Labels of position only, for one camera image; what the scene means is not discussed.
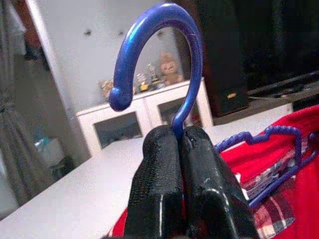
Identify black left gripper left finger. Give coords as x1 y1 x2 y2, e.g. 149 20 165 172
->
123 123 187 239

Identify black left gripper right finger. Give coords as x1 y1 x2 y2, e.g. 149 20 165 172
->
179 125 259 239

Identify red polo shirt white stripes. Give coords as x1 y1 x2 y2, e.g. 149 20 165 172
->
109 104 319 239

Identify purple wire clothes hanger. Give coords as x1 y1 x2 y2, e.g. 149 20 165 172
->
108 2 319 209

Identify white glass door cabinet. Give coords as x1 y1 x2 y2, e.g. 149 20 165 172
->
76 77 215 156

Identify brown teddy bear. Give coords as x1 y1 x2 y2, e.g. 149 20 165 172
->
158 51 184 86

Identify black speaker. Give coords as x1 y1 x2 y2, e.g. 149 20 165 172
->
208 56 249 118

